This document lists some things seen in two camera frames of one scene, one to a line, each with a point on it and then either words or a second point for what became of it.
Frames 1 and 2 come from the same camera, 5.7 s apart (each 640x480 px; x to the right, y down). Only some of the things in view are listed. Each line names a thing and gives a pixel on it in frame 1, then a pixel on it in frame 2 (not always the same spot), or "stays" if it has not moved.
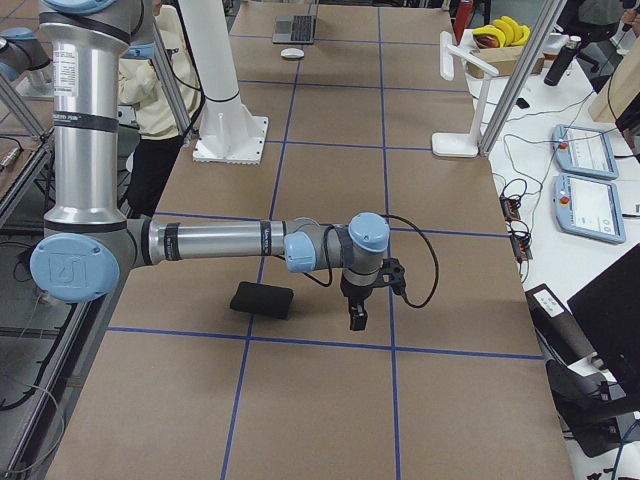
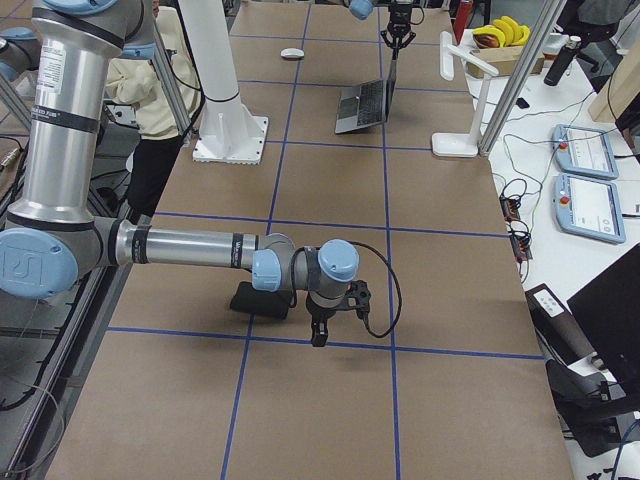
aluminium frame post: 549,20 stays
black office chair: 589,401 stays
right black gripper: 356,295 → 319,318
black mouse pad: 263,299 stays
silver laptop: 293,29 → 365,105
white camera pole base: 229,132 stays
